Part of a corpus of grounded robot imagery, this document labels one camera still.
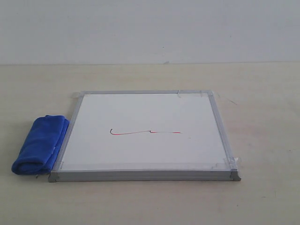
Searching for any blue microfibre cloth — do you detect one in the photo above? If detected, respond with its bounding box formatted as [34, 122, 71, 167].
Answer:
[11, 115, 69, 175]

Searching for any white board with aluminium frame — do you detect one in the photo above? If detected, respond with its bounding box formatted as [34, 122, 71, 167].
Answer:
[48, 90, 241, 182]

